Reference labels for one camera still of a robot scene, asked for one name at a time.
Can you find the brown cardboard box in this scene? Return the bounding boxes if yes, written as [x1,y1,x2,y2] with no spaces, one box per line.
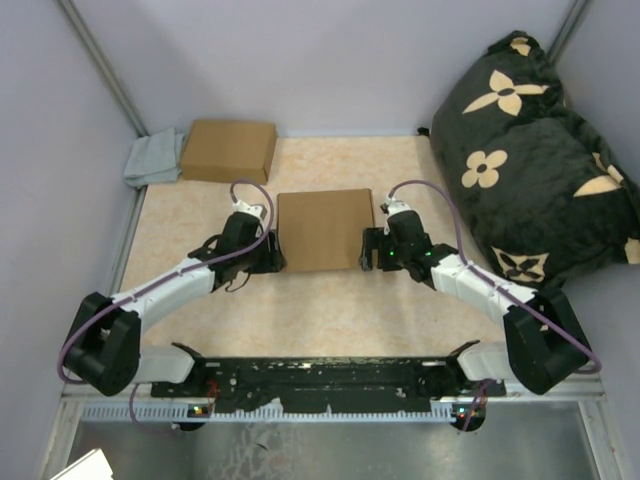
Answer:
[180,119,278,185]
[277,188,375,273]

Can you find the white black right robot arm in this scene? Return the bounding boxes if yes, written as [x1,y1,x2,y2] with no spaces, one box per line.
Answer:
[359,198,593,396]

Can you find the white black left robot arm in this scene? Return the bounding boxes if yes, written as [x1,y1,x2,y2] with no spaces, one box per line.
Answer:
[57,200,284,397]

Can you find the closed brown cardboard box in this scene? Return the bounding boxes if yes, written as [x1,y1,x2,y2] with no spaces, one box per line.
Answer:
[180,119,278,185]

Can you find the grey folded cloth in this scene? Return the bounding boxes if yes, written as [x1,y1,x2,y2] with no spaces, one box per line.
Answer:
[123,128,185,188]

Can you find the black floral pillow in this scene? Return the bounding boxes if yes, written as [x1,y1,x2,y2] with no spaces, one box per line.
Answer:
[430,31,639,287]

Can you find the white paper sheet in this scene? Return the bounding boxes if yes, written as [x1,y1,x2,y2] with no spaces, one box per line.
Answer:
[51,448,114,480]

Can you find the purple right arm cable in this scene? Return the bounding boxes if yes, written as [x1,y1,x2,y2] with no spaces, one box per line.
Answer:
[388,179,602,434]

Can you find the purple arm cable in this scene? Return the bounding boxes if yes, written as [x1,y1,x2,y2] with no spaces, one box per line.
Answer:
[55,178,274,434]
[388,179,602,434]

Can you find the white slotted cable duct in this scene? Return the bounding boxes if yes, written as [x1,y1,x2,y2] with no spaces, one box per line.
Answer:
[80,400,469,424]

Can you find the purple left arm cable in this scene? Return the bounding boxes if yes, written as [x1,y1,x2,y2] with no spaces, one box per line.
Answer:
[55,178,274,434]

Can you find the aluminium frame rail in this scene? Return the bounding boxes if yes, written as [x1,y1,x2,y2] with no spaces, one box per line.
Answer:
[61,375,605,402]

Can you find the grey metal corner rail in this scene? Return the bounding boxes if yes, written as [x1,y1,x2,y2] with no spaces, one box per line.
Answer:
[55,0,149,137]
[547,0,592,63]

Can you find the right grey metal corner rail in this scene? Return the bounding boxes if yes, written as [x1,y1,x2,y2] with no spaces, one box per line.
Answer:
[547,0,592,63]

